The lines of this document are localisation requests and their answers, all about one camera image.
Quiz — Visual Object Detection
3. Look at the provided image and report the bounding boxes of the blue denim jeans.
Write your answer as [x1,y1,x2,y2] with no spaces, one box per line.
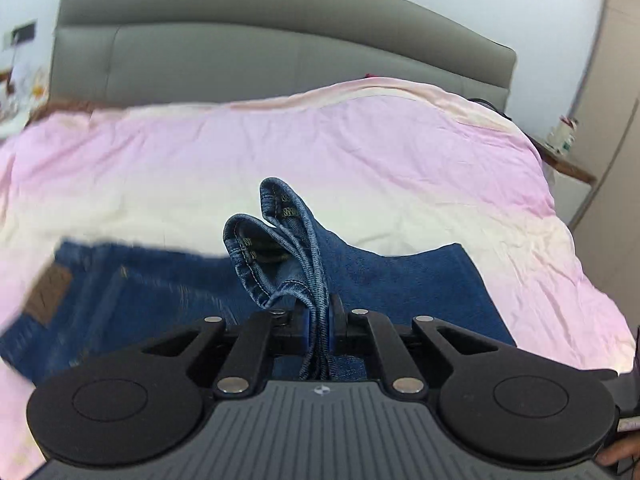
[1,178,512,383]

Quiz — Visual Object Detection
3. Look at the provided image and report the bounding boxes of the operator hand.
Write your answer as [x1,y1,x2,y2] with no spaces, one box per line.
[597,434,640,466]

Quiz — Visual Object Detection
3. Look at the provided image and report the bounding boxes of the white right nightstand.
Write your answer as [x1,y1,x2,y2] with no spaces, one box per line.
[528,136,597,229]

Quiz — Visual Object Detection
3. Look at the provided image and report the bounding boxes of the clear glass cup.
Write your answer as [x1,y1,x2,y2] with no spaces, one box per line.
[546,129,563,153]

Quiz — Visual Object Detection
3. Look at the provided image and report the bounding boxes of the pink and cream duvet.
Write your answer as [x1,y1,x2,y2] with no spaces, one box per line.
[0,75,637,480]

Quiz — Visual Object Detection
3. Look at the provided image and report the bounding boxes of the beige wardrobe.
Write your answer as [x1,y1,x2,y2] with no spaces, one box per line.
[573,0,639,327]

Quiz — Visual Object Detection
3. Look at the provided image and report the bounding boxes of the white bottle red lid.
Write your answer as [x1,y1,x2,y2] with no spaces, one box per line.
[563,118,578,153]

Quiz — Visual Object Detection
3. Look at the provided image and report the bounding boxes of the left nightstand with clutter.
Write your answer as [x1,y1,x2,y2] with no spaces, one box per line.
[1,65,49,141]

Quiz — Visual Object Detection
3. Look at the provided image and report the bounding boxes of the grey upholstered headboard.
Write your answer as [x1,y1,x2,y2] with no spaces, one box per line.
[50,0,516,110]

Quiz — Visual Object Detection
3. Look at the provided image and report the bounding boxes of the black wall switch panel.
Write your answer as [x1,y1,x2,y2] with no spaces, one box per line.
[11,21,37,47]

